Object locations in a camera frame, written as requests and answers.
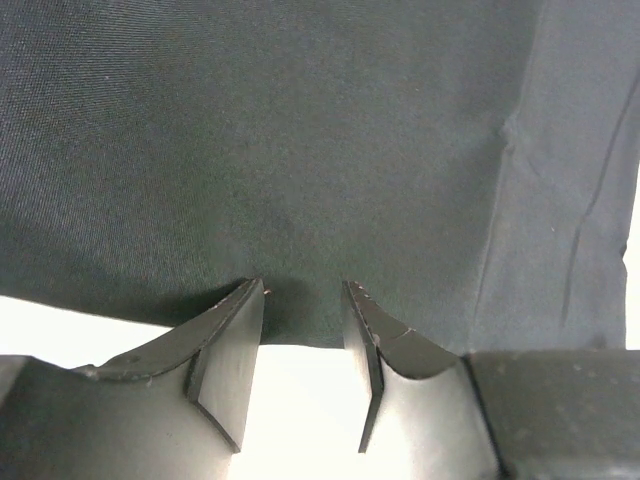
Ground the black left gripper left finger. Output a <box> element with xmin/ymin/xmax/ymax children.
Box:
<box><xmin>1</xmin><ymin>279</ymin><xmax>264</xmax><ymax>479</ymax></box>

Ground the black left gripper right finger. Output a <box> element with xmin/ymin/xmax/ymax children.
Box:
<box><xmin>341</xmin><ymin>281</ymin><xmax>500</xmax><ymax>479</ymax></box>

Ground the black cloth placemat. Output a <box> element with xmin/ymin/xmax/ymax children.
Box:
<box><xmin>1</xmin><ymin>1</ymin><xmax>639</xmax><ymax>353</ymax></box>

